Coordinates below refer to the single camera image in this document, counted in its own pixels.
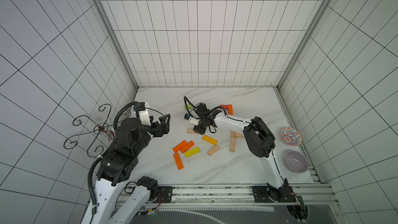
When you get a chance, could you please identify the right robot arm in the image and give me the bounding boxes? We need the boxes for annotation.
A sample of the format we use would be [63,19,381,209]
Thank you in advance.
[184,112,297,203]

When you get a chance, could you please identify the natural wood block top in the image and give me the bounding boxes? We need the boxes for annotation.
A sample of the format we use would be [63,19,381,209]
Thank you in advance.
[187,128,199,135]

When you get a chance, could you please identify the patterned red blue plate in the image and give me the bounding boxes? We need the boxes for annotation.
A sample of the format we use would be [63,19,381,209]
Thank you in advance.
[280,127,302,146]

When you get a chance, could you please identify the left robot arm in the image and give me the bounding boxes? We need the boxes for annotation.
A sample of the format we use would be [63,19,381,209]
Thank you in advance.
[81,114,172,224]

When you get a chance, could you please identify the orange block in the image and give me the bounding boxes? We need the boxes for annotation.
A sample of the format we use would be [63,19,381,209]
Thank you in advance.
[180,141,195,153]
[228,104,233,115]
[174,153,183,170]
[173,140,187,153]

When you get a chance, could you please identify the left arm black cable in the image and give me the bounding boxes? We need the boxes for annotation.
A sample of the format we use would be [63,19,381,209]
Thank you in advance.
[112,101,139,131]

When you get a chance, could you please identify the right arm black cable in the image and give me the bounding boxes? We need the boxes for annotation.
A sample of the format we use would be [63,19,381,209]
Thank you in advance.
[183,96,229,122]

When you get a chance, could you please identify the amber yellow block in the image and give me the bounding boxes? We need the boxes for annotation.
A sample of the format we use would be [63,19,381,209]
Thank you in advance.
[202,135,218,146]

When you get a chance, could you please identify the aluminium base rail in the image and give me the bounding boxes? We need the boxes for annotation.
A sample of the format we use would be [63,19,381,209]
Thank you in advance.
[155,184,337,206]

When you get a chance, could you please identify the metal scroll wall ornament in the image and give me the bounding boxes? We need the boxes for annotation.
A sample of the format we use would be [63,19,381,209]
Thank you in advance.
[63,103,116,158]

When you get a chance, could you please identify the purple bowl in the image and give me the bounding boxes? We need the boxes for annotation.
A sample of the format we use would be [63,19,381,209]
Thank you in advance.
[285,150,309,173]

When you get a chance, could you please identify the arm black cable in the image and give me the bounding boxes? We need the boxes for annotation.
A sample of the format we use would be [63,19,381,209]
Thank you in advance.
[112,101,139,131]
[183,96,229,122]

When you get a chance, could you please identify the natural wood block bottom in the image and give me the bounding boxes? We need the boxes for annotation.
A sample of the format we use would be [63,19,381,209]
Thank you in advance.
[229,137,236,152]

